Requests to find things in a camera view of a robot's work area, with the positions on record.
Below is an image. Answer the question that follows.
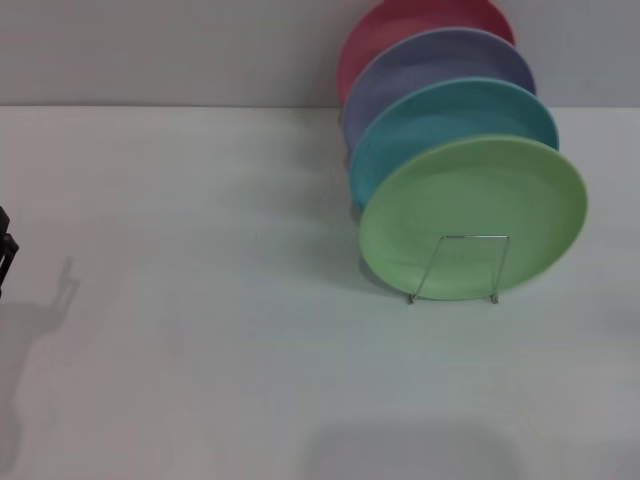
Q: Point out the purple round plate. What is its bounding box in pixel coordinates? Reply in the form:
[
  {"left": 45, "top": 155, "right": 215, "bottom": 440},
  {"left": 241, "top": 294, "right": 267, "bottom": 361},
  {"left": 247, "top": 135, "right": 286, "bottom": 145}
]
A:
[{"left": 342, "top": 27, "right": 539, "bottom": 151}]

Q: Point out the pink round plate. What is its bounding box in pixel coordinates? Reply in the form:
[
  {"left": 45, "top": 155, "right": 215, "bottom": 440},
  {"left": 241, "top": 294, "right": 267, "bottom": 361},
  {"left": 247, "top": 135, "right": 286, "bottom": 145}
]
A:
[{"left": 337, "top": 0, "right": 516, "bottom": 104}]

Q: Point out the teal round plate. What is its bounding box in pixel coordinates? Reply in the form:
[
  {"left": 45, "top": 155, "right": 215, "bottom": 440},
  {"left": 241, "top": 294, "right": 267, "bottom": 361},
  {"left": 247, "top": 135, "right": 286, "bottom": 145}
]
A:
[{"left": 348, "top": 76, "right": 560, "bottom": 209}]

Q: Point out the metal wire plate rack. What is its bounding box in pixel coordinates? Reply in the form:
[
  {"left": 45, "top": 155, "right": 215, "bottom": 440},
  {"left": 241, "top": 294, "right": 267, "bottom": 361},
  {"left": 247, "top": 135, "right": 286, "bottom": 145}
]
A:
[{"left": 407, "top": 233, "right": 511, "bottom": 305}]

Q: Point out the green round plate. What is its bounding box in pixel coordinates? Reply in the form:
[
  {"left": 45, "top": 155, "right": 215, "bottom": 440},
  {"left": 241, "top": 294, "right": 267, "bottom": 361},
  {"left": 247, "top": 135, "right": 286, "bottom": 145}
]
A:
[{"left": 358, "top": 134, "right": 589, "bottom": 303}]

